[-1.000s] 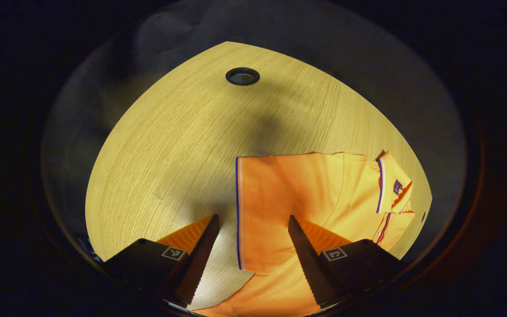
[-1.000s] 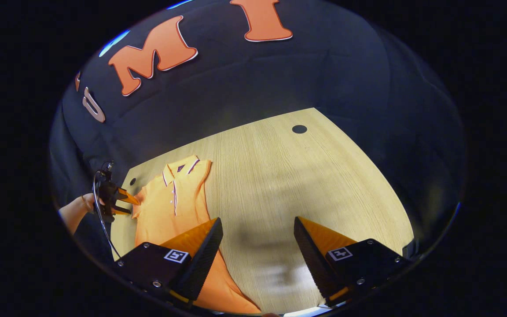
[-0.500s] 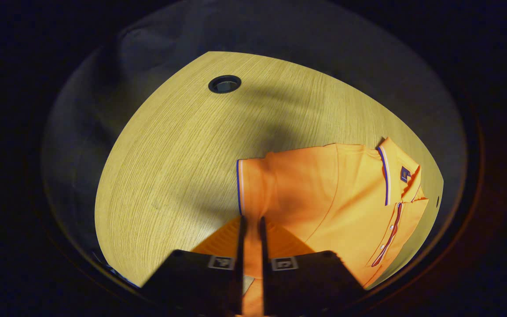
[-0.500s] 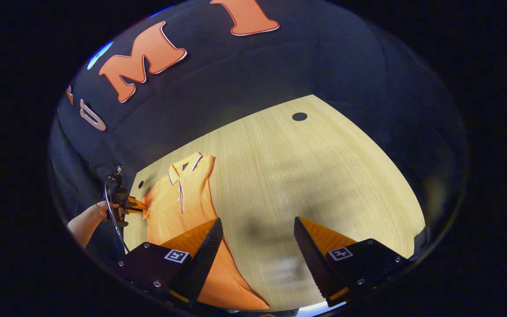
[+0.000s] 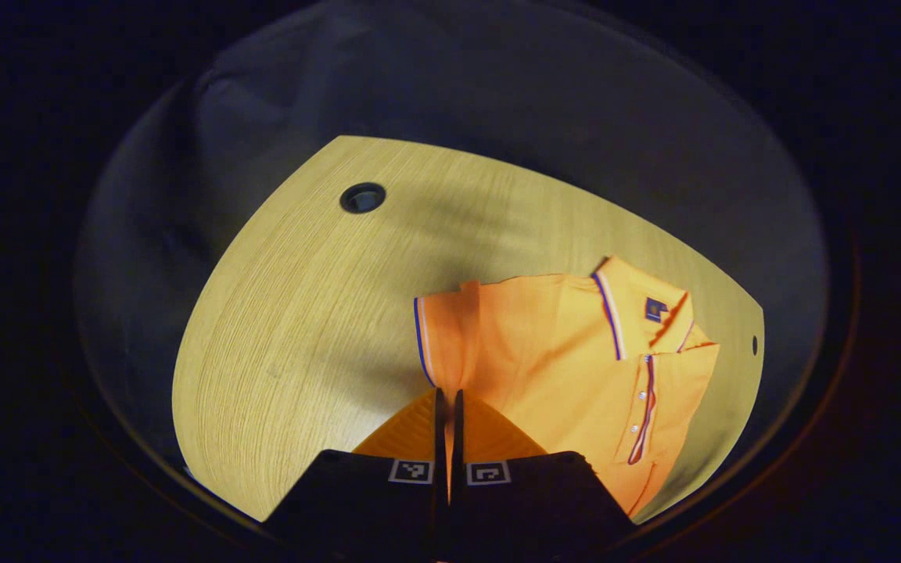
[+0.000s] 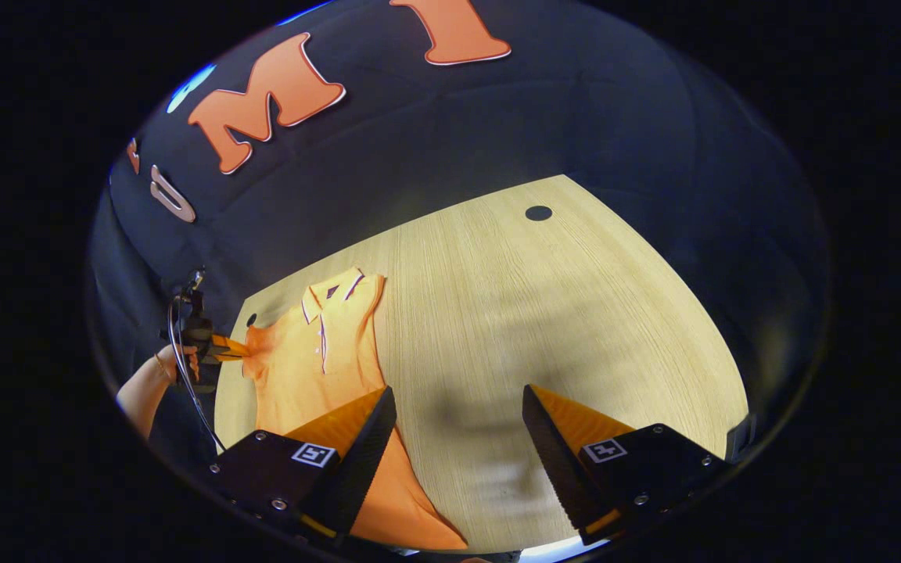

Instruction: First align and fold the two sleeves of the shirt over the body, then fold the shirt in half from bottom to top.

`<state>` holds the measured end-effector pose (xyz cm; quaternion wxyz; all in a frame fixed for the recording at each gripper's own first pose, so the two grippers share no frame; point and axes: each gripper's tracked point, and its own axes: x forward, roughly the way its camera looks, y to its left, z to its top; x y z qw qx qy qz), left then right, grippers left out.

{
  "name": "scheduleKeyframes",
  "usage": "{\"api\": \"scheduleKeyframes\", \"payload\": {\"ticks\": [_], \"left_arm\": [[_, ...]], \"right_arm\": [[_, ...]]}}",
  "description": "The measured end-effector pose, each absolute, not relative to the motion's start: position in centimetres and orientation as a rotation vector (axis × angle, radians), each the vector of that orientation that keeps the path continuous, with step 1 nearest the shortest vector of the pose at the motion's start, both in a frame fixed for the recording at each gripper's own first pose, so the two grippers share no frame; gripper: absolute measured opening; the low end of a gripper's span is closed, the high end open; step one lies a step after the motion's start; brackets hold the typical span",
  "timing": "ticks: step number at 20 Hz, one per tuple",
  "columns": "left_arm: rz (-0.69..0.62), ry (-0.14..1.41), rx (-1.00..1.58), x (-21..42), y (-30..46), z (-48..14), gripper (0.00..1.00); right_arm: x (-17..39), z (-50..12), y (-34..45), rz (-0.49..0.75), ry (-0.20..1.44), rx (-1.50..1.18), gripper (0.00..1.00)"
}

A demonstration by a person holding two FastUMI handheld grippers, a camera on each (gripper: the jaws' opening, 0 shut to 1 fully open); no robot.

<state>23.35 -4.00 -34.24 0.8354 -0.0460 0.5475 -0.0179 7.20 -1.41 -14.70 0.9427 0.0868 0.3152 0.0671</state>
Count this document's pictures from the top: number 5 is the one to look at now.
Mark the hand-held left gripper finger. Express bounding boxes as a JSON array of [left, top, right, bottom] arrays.
[[263, 389, 449, 560], [450, 389, 639, 560]]

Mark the orange T-shirt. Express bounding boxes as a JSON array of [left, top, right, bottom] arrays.
[[413, 256, 721, 518]]

